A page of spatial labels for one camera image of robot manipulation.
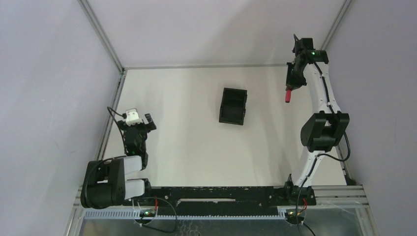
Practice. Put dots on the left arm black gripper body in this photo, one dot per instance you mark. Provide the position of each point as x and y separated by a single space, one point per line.
140 126

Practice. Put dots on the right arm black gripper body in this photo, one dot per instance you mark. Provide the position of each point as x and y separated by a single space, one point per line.
294 77

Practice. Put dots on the red handled screwdriver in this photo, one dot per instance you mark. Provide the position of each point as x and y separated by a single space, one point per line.
288 96

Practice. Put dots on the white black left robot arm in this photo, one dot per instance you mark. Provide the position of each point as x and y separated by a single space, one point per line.
105 183

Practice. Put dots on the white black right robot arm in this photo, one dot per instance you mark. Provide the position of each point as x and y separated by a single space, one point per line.
327 125

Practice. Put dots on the black plastic storage bin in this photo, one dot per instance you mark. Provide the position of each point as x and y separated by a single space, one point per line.
233 106

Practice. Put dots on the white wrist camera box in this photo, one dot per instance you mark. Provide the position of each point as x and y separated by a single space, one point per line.
131 117

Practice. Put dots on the right aluminium corner post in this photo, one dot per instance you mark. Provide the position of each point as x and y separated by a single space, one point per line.
336 23

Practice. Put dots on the white slotted cable duct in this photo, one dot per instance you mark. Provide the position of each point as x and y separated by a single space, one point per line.
131 214

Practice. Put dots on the aluminium corner frame post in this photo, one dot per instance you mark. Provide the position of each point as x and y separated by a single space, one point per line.
101 34

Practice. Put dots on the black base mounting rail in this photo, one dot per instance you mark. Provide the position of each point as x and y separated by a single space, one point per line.
225 201

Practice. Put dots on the aluminium front frame bars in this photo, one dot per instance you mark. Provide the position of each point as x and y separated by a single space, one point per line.
349 196

